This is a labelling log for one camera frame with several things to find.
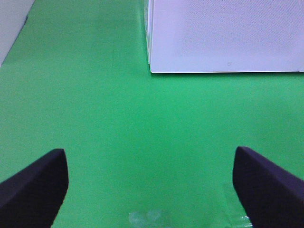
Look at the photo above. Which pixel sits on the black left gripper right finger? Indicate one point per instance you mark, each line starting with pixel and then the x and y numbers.
pixel 271 196

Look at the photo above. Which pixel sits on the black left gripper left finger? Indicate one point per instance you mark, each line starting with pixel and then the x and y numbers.
pixel 32 197

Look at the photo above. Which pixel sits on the white microwave door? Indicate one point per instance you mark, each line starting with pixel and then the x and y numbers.
pixel 223 36

